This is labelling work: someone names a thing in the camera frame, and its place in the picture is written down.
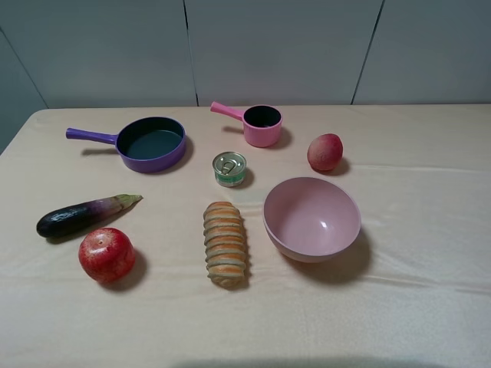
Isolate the green tin can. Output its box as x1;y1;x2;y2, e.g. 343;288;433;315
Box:
212;151;247;187

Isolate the striped bread loaf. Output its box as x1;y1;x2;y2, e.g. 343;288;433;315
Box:
203;202;248;289

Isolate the pink saucepan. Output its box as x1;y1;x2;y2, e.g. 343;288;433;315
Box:
210;102;282;148

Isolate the pink bowl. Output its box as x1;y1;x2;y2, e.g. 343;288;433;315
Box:
262;177;361;263

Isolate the peach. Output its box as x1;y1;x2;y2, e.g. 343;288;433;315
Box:
307;133;344;171

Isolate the purple frying pan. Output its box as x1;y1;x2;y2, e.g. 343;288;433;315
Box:
65;117;186;173

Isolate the red apple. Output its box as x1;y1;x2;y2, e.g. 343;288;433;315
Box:
78;228;136;284

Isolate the purple eggplant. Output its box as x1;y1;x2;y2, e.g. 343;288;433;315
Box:
36;194;143;238

